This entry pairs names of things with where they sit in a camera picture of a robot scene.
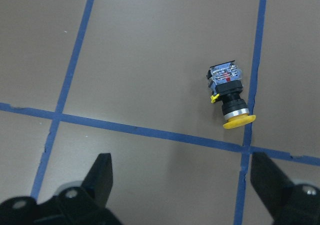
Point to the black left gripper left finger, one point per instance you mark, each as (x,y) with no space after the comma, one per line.
(98,182)

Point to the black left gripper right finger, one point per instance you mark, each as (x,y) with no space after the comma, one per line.
(272,185)

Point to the yellow push button switch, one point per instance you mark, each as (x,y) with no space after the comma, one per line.
(225,83)

